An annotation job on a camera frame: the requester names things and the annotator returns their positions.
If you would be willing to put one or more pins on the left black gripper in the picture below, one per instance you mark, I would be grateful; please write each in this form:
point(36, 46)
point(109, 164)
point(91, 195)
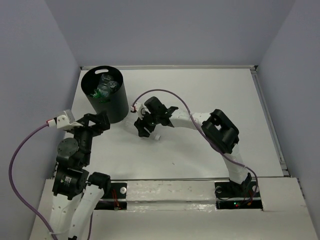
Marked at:
point(103, 122)

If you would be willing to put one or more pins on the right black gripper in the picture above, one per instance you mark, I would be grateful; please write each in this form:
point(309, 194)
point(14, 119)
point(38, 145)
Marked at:
point(140, 124)

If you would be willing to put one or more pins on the clear plastic bottle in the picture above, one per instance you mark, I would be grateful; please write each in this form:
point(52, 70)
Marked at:
point(141, 128)

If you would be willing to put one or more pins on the green plastic bottle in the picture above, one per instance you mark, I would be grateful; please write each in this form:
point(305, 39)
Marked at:
point(98, 94)

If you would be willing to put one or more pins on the blue label clear bottle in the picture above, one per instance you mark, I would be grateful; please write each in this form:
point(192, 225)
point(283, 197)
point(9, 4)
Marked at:
point(103, 88)

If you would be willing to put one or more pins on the Pepsi label clear bottle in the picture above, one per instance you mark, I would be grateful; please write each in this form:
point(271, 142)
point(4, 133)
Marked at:
point(113, 86)

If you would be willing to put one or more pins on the green label clear bottle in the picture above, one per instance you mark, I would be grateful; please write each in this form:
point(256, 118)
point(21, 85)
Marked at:
point(105, 79)

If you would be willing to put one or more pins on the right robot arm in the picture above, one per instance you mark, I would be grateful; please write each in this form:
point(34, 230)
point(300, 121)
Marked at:
point(216, 127)

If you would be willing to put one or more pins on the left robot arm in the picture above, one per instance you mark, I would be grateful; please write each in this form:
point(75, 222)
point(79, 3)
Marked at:
point(76, 192)

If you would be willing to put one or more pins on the black plastic bin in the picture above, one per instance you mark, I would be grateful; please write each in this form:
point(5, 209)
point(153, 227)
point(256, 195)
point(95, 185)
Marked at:
point(116, 104)

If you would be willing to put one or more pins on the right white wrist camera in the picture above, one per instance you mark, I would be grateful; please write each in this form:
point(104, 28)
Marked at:
point(139, 109)

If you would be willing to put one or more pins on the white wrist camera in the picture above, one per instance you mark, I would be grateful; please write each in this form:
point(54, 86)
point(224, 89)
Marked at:
point(139, 109)
point(64, 120)

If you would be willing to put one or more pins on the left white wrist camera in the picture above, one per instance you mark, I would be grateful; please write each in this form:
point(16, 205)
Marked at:
point(64, 120)

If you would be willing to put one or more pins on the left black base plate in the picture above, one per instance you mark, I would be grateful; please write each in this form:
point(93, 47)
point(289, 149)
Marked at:
point(115, 199)

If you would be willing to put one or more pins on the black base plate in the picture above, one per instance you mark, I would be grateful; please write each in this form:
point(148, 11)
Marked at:
point(115, 199)
point(226, 199)

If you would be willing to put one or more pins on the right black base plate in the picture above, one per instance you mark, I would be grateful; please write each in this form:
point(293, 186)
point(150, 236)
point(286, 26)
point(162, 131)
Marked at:
point(226, 199)

